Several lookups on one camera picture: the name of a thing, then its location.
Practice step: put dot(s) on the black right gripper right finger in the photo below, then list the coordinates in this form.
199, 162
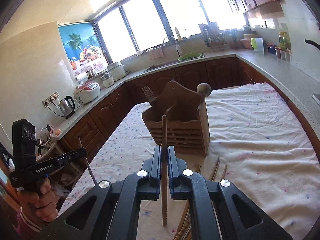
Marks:
185, 184

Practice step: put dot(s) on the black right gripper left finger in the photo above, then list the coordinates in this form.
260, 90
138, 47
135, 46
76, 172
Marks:
136, 187

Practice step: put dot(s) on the person's left hand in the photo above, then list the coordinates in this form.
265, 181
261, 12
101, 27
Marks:
40, 208

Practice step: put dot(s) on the wooden utensil holder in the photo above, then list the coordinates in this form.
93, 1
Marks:
187, 119

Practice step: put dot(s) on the stainless electric kettle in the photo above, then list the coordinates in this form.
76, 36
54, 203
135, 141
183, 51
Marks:
67, 106

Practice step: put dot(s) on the white dotted tablecloth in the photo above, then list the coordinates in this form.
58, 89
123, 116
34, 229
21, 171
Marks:
253, 131

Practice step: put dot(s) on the metal fork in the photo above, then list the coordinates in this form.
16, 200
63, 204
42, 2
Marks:
150, 96

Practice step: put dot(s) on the white red rice cooker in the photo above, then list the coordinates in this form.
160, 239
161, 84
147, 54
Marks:
87, 93

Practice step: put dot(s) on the small white blender appliance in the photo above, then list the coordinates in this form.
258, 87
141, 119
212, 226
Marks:
107, 79

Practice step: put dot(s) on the white pot cooker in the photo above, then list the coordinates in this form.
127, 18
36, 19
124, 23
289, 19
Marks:
117, 70

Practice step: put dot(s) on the lower wooden cabinets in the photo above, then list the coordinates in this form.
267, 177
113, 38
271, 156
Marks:
96, 126

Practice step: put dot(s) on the green colander basket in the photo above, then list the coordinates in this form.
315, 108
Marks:
189, 56

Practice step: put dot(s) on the tropical fruit poster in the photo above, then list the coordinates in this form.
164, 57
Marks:
82, 48

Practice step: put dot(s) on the curved sink faucet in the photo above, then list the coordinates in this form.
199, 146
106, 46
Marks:
171, 40

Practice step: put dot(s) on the dish drying rack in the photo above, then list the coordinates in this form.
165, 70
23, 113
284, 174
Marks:
212, 36

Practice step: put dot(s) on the green white pitcher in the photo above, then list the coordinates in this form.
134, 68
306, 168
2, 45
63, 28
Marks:
257, 44

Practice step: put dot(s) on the black wok pan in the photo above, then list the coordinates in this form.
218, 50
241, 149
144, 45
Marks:
313, 43

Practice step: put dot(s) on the wall power socket strip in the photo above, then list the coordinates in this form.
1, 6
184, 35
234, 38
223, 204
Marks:
50, 99

